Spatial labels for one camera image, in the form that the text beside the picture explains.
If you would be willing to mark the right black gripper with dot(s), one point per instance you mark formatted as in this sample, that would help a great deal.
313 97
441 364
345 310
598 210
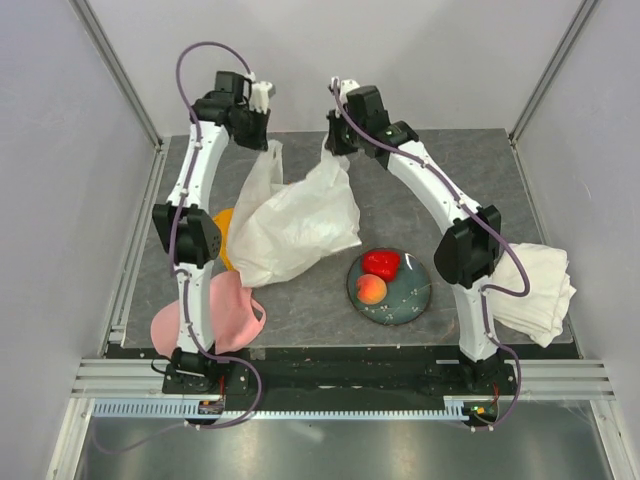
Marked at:
333 143

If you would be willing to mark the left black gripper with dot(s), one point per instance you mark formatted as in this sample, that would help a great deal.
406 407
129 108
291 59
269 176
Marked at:
260 141

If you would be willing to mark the white plastic bag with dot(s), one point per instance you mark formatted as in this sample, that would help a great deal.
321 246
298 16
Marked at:
280 230

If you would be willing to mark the fake red bell pepper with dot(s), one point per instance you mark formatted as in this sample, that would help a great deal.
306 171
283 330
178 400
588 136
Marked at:
381 263

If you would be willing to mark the fake peach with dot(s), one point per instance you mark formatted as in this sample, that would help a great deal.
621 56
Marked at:
370 289

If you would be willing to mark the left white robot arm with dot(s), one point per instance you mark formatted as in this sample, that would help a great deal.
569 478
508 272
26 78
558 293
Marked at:
191 239

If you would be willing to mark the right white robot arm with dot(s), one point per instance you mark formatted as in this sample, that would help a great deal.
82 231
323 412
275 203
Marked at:
466 255

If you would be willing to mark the orange cloth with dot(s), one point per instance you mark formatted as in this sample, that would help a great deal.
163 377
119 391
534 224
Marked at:
223 220

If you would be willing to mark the pink cap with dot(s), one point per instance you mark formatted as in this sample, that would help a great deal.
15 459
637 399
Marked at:
236 317

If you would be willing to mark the white folded towel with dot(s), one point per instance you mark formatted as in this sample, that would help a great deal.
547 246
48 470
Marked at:
541 313

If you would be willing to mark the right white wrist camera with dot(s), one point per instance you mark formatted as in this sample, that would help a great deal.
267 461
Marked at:
342 88

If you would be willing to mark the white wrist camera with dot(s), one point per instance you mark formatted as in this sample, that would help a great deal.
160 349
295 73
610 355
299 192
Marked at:
260 94
342 88

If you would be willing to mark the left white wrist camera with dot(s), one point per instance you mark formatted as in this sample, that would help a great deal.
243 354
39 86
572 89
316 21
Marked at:
260 94

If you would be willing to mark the left aluminium frame post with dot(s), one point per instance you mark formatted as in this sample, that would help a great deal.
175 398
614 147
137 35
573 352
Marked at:
92 25

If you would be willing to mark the aluminium frame post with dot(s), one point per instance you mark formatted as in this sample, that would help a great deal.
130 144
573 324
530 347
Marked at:
92 25
567 42

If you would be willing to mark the right aluminium frame post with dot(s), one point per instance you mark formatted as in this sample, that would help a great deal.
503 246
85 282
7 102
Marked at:
567 42

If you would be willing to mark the slotted cable duct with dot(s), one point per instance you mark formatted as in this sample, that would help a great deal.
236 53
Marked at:
197 410

